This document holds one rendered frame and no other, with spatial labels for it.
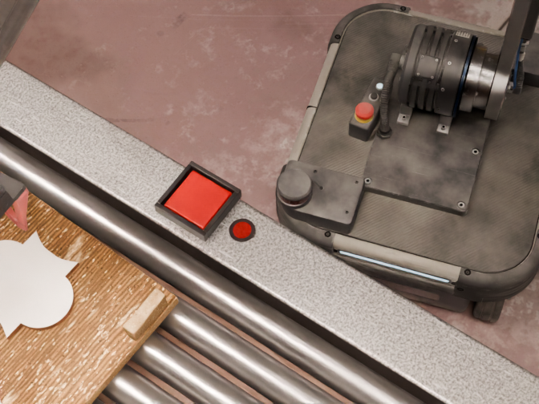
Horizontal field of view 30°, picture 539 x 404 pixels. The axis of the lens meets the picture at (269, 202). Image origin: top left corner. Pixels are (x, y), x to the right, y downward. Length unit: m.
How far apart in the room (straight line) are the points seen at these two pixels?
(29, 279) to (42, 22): 1.53
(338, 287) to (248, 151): 1.20
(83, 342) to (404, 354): 0.36
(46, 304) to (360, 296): 0.36
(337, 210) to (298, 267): 0.76
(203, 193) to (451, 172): 0.89
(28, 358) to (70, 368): 0.05
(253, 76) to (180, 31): 0.23
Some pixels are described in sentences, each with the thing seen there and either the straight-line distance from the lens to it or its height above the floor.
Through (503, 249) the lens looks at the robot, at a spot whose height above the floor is 0.24.
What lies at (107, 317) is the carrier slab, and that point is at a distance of 1.16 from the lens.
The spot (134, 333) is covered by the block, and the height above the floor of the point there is 0.96.
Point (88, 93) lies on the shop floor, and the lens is 2.49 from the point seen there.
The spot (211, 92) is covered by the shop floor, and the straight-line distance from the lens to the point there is 2.45.
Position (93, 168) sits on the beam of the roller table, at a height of 0.91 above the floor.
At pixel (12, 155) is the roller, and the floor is 0.92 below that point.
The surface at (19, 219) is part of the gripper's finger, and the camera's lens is 1.19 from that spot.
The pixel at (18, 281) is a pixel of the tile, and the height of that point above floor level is 0.94.
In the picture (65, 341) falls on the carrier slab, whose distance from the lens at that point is 1.16.
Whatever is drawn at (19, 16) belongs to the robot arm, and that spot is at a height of 1.38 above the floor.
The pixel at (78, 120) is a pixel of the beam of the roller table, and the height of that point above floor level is 0.92.
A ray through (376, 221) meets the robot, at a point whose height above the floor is 0.24.
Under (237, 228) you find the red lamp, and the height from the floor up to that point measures 0.92.
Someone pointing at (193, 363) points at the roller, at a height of 0.92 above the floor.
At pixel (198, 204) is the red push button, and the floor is 0.93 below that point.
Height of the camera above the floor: 1.99
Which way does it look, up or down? 61 degrees down
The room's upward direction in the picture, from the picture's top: 4 degrees counter-clockwise
